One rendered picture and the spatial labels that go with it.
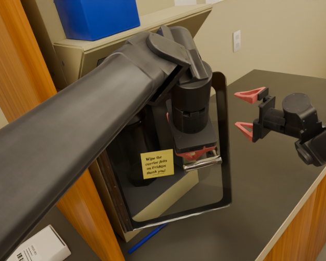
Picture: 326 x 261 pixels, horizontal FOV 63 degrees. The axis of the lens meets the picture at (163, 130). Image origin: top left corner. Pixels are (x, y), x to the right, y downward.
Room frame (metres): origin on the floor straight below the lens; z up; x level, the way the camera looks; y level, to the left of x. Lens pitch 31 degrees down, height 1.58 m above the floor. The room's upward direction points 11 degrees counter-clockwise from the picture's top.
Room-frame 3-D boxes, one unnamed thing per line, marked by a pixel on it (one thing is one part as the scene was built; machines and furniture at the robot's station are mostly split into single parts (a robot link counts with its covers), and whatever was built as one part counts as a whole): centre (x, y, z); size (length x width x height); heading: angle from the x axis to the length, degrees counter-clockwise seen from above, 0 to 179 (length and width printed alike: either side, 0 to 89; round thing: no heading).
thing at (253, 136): (0.63, -0.25, 1.18); 0.09 x 0.07 x 0.07; 38
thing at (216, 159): (0.49, -0.07, 1.20); 0.10 x 0.05 x 0.03; 94
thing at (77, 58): (0.56, 0.00, 1.46); 0.32 x 0.11 x 0.10; 127
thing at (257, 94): (0.63, -0.25, 1.25); 0.09 x 0.07 x 0.07; 38
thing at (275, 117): (0.57, -0.29, 1.21); 0.07 x 0.07 x 0.10; 38
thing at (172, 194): (0.51, 0.00, 1.19); 0.30 x 0.01 x 0.40; 94
